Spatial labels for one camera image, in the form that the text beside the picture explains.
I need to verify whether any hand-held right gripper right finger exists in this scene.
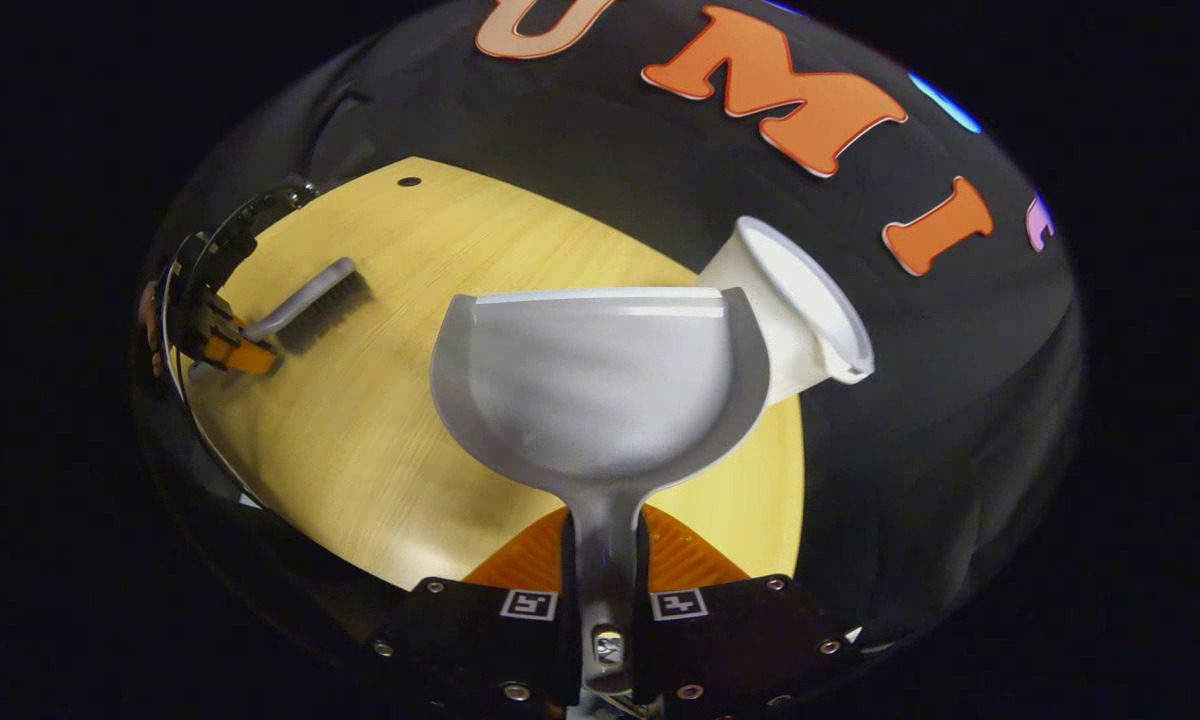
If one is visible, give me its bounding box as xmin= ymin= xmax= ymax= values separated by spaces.
xmin=632 ymin=503 xmax=859 ymax=720

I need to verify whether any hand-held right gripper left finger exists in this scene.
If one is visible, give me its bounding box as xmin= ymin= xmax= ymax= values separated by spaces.
xmin=368 ymin=505 xmax=583 ymax=720

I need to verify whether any small grey broom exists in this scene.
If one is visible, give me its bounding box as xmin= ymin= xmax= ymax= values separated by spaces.
xmin=243 ymin=257 xmax=373 ymax=353

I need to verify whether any grey plastic dustpan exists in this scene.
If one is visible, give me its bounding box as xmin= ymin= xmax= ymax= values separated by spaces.
xmin=430 ymin=287 xmax=772 ymax=701

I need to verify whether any white ribbed garbage bin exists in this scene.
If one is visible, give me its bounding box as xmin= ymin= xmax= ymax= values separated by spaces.
xmin=698 ymin=215 xmax=876 ymax=406

